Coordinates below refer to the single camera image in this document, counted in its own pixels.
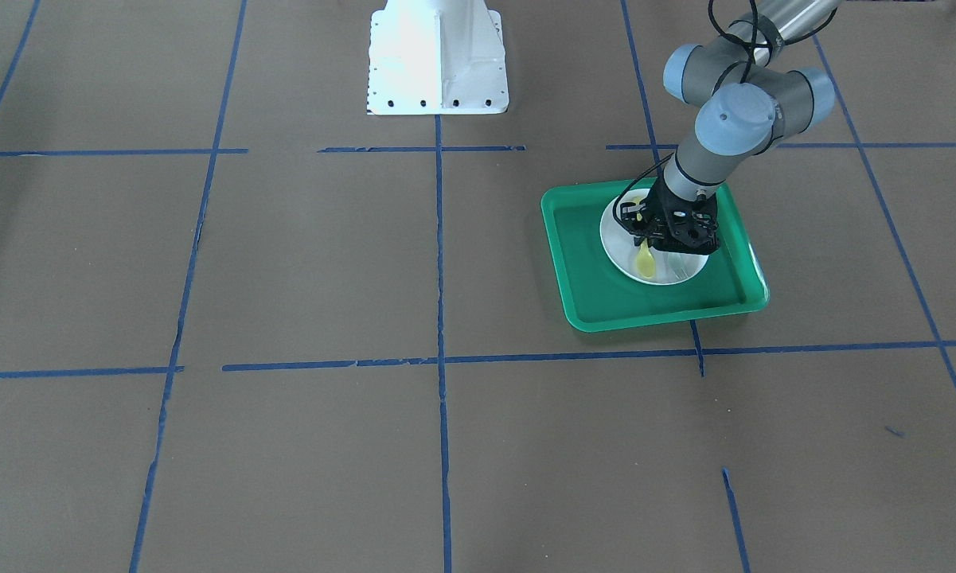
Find green plastic tray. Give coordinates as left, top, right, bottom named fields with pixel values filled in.
left=540, top=178, right=770, bottom=333

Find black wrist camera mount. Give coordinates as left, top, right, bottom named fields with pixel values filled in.
left=665, top=210, right=720, bottom=256

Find pale green plastic fork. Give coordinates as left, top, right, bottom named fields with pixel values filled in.
left=670, top=253, right=709, bottom=282

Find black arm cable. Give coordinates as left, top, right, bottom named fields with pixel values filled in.
left=611, top=0, right=781, bottom=220

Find white round plate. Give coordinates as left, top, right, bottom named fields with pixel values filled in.
left=600, top=199, right=709, bottom=287

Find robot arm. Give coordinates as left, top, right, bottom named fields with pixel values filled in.
left=612, top=1, right=839, bottom=255

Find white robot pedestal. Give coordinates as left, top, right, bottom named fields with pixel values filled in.
left=366, top=1, right=510, bottom=116

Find yellow plastic spoon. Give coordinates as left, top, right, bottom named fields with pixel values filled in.
left=634, top=209, right=657, bottom=280

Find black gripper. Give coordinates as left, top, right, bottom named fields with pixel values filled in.
left=617, top=173, right=719, bottom=251

